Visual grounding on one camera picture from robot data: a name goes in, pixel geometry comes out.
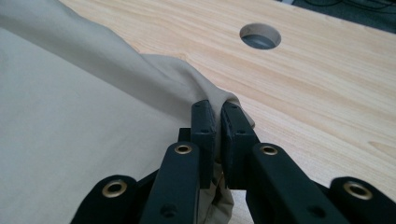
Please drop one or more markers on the khaki shorts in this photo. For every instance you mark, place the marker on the khaki shorts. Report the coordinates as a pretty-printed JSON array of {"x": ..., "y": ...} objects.
[{"x": 77, "y": 124}]

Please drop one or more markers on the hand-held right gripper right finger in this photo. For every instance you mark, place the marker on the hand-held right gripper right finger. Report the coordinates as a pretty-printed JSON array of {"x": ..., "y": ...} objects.
[{"x": 238, "y": 149}]

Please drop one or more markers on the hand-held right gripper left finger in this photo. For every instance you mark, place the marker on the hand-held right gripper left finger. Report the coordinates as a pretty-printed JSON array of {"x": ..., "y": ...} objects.
[{"x": 204, "y": 140}]

